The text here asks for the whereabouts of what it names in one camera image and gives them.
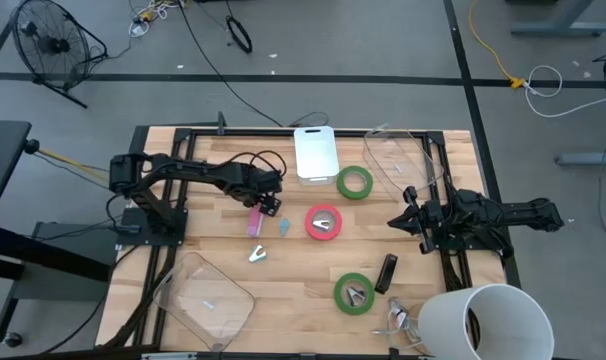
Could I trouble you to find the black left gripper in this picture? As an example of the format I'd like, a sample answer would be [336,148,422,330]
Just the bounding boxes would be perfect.
[230,167,284,217]

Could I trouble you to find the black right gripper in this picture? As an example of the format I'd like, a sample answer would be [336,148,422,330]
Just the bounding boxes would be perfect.
[386,185,452,255]

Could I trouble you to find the pink stapler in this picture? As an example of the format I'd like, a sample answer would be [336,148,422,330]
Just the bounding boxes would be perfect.
[247,203,266,238]

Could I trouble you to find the red tape roll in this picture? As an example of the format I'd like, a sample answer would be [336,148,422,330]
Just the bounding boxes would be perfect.
[304,202,344,242]

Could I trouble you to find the black stapler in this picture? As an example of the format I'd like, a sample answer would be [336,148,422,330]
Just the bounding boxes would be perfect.
[373,252,400,296]

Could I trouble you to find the green tape roll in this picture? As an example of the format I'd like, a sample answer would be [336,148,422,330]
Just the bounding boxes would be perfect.
[335,164,375,202]
[332,271,377,317]

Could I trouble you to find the white plastic bin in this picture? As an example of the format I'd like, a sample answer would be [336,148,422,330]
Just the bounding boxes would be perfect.
[292,125,341,187]

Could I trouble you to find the clear plastic bin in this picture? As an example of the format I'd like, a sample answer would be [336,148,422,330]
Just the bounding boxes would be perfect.
[361,122,446,203]
[152,250,257,353]

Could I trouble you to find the white cylindrical container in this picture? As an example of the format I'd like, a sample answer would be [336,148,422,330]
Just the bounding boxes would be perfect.
[416,282,556,360]

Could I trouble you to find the grey desk foot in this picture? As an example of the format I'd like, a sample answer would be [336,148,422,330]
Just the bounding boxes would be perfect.
[554,151,606,168]

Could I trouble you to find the yellow rod with black knob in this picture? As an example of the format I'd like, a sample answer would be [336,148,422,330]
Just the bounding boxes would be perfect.
[23,138,112,184]

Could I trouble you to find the grey desk leg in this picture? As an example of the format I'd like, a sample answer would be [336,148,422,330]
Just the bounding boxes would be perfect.
[509,0,606,38]

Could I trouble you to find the black floor fan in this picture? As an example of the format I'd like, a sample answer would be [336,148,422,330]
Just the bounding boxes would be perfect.
[9,0,110,110]

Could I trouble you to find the black desk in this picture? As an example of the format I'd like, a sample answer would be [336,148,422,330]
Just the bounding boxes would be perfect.
[0,119,112,347]

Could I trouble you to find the black aluminium table frame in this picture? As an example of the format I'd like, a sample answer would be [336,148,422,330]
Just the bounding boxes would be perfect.
[127,124,522,360]

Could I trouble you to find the long black floor cable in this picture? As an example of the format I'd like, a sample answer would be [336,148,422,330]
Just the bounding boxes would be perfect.
[179,0,285,128]

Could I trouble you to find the black coiled cable ring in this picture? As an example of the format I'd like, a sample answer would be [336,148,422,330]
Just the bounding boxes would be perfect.
[224,14,255,55]

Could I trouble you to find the yellow extension cable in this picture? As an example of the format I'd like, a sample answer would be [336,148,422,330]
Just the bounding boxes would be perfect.
[467,0,528,91]

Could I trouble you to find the white cable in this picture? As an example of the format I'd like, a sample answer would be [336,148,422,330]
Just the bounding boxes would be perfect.
[523,64,606,120]

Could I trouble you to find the white power adapter cables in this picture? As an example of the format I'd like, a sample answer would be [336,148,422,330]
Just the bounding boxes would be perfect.
[127,0,187,39]

